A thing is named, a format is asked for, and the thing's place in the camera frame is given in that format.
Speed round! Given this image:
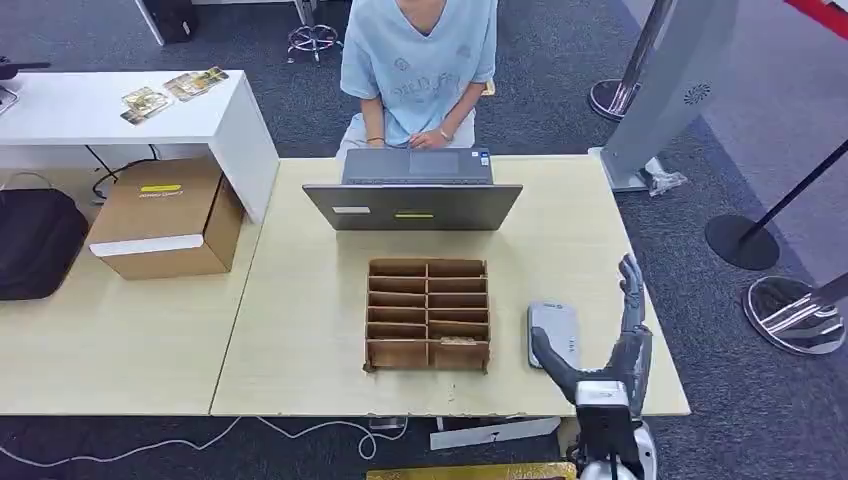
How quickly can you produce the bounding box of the person's left hand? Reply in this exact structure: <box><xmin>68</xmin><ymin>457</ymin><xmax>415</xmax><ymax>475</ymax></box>
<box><xmin>408</xmin><ymin>128</ymin><xmax>453</xmax><ymax>152</ymax></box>

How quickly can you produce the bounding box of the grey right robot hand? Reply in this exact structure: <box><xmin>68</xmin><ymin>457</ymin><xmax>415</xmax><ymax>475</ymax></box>
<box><xmin>529</xmin><ymin>252</ymin><xmax>655</xmax><ymax>419</ymax></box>

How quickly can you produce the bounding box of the grey laptop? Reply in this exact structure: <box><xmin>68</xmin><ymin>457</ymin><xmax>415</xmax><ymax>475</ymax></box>
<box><xmin>301</xmin><ymin>146</ymin><xmax>524</xmax><ymax>232</ymax></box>

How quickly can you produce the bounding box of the person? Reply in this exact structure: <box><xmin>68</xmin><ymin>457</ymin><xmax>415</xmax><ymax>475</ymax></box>
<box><xmin>334</xmin><ymin>0</ymin><xmax>500</xmax><ymax>161</ymax></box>

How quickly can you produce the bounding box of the grey card reader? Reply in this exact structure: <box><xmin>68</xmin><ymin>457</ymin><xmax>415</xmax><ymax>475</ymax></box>
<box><xmin>527</xmin><ymin>301</ymin><xmax>582</xmax><ymax>370</ymax></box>

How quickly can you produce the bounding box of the chrome stool base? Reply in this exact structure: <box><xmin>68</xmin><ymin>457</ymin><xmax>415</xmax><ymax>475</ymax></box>
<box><xmin>286</xmin><ymin>0</ymin><xmax>344</xmax><ymax>66</ymax></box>

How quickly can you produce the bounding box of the white flat board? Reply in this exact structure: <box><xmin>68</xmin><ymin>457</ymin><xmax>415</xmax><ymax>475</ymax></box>
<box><xmin>429</xmin><ymin>416</ymin><xmax>563</xmax><ymax>452</ymax></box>

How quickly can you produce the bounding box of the black stanchion with round base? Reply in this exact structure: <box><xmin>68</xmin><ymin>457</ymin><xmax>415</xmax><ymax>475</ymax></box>
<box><xmin>703</xmin><ymin>136</ymin><xmax>848</xmax><ymax>272</ymax></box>

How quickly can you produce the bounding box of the chrome stanchion with mirrored base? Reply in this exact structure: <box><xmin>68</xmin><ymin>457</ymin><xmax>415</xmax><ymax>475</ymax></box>
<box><xmin>741</xmin><ymin>271</ymin><xmax>848</xmax><ymax>357</ymax></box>

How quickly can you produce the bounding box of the wooden card box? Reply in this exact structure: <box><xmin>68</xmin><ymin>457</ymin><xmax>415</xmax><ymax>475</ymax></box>
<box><xmin>362</xmin><ymin>257</ymin><xmax>492</xmax><ymax>374</ymax></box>

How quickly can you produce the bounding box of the crumpled clear plastic wrap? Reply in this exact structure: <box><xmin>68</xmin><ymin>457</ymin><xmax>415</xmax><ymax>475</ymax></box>
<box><xmin>639</xmin><ymin>156</ymin><xmax>689</xmax><ymax>198</ymax></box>

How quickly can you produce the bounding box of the chrome stanchion with round base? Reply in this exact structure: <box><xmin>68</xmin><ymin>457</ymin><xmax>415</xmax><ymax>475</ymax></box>
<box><xmin>587</xmin><ymin>0</ymin><xmax>676</xmax><ymax>123</ymax></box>

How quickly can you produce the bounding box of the gold flat panel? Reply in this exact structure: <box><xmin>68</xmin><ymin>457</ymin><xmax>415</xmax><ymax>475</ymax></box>
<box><xmin>365</xmin><ymin>462</ymin><xmax>579</xmax><ymax>480</ymax></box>

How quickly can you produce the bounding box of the brown cardboard box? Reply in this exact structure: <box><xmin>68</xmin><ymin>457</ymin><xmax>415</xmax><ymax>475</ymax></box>
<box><xmin>86</xmin><ymin>156</ymin><xmax>246</xmax><ymax>282</ymax></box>

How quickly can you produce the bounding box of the black cabinet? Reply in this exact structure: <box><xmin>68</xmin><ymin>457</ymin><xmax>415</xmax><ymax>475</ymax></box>
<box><xmin>134</xmin><ymin>0</ymin><xmax>199</xmax><ymax>48</ymax></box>

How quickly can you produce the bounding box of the grey standing kiosk panel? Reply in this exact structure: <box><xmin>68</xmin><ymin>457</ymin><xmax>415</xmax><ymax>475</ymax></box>
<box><xmin>587</xmin><ymin>0</ymin><xmax>741</xmax><ymax>194</ymax></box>

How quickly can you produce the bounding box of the white side desk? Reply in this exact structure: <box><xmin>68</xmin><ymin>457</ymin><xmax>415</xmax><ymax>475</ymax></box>
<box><xmin>0</xmin><ymin>69</ymin><xmax>280</xmax><ymax>225</ymax></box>

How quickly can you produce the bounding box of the black bag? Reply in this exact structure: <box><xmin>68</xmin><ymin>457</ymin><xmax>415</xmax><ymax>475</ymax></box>
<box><xmin>0</xmin><ymin>188</ymin><xmax>91</xmax><ymax>303</ymax></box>

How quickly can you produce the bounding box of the red barrier belt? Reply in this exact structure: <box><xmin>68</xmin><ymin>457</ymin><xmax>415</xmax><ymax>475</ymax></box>
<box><xmin>784</xmin><ymin>0</ymin><xmax>848</xmax><ymax>41</ymax></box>

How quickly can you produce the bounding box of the black cable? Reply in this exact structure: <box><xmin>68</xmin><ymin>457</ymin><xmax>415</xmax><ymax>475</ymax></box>
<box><xmin>85</xmin><ymin>144</ymin><xmax>160</xmax><ymax>202</ymax></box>

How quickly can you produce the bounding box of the thin white cord loop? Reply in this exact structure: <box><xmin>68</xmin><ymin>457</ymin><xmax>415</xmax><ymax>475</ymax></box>
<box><xmin>0</xmin><ymin>170</ymin><xmax>54</xmax><ymax>192</ymax></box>

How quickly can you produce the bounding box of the white cable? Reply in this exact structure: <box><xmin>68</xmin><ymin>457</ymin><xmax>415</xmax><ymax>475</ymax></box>
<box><xmin>0</xmin><ymin>415</ymin><xmax>409</xmax><ymax>469</ymax></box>

